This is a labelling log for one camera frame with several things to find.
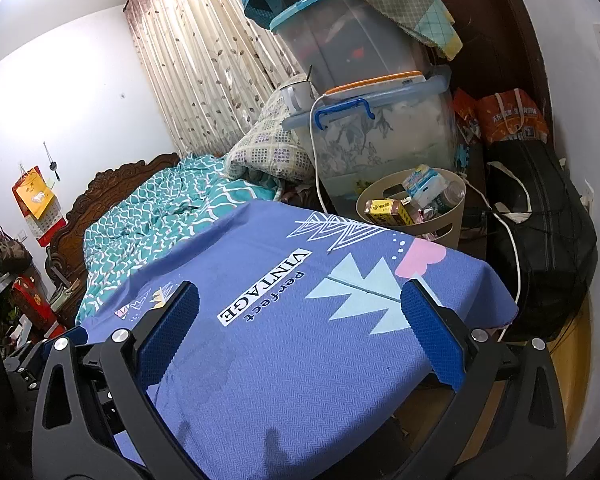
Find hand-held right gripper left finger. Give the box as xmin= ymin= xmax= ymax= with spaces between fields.
xmin=30 ymin=280 xmax=203 ymax=480

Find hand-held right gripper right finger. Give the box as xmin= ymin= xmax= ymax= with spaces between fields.
xmin=400 ymin=277 xmax=569 ymax=480

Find beige wastebasket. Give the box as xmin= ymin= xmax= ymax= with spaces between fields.
xmin=356 ymin=167 xmax=467 ymax=249

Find red and yellow cardboard box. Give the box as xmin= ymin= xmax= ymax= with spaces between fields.
xmin=364 ymin=199 xmax=415 ymax=229

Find blue tissue pack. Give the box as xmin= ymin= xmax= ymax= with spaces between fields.
xmin=402 ymin=164 xmax=444 ymax=199

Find red gift box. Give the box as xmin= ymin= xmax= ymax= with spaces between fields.
xmin=11 ymin=275 xmax=56 ymax=334

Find blue printed tablecloth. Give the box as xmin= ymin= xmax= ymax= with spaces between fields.
xmin=77 ymin=200 xmax=519 ymax=480

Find brown handbag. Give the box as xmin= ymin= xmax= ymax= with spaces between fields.
xmin=0 ymin=226 xmax=33 ymax=274

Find teal patterned quilt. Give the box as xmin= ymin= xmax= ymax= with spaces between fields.
xmin=75 ymin=154 xmax=281 ymax=324

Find clear plastic bottle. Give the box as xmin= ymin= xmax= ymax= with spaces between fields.
xmin=420 ymin=180 xmax=466 ymax=215

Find black travel bag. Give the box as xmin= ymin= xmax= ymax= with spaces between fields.
xmin=485 ymin=140 xmax=599 ymax=341

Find carved wooden headboard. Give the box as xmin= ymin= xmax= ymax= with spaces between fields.
xmin=45 ymin=152 xmax=181 ymax=329

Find grey patterned pillow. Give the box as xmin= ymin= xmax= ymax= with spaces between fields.
xmin=225 ymin=92 xmax=322 ymax=184

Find hanging keys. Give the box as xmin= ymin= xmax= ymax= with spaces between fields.
xmin=43 ymin=141 xmax=61 ymax=182

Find orange shopping bag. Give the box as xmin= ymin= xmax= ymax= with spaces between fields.
xmin=452 ymin=89 xmax=484 ymax=146
xmin=475 ymin=89 xmax=551 ymax=146

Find orange rimmed lid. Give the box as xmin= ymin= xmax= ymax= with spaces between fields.
xmin=325 ymin=72 xmax=426 ymax=99

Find white mug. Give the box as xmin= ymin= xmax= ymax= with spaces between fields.
xmin=280 ymin=75 xmax=317 ymax=115

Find beige leaf print curtain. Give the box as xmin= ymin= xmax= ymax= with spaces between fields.
xmin=122 ymin=0 xmax=301 ymax=159

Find clear storage box teal lid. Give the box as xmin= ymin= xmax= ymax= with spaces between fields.
xmin=269 ymin=0 xmax=431 ymax=94

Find dark wooden wardrobe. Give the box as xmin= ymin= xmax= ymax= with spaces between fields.
xmin=420 ymin=0 xmax=556 ymax=126

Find red and yellow wall calendar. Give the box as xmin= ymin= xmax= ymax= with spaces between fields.
xmin=11 ymin=165 xmax=63 ymax=248

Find clear storage box blue handles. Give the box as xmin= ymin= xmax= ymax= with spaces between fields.
xmin=281 ymin=72 xmax=461 ymax=211

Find white cable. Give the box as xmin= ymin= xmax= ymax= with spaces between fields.
xmin=310 ymin=92 xmax=524 ymax=343

